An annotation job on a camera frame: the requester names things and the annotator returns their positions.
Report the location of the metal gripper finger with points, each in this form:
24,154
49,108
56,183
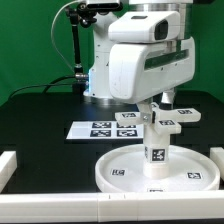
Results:
146,111
167,99

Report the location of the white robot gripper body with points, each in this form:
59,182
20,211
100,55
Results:
140,71

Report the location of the white cross-shaped table base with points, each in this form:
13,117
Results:
162,121

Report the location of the white round table top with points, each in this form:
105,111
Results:
126,169

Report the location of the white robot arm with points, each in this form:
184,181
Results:
148,22

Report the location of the white marker tag sheet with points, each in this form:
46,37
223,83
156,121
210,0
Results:
103,130

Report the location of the white right fence block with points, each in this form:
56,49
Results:
217,156

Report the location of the white fence block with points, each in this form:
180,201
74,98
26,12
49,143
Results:
217,156
8,165

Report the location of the white front fence bar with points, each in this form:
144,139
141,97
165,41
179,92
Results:
106,207

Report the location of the white left fence block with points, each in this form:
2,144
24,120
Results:
8,165

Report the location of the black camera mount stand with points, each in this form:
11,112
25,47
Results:
83,16

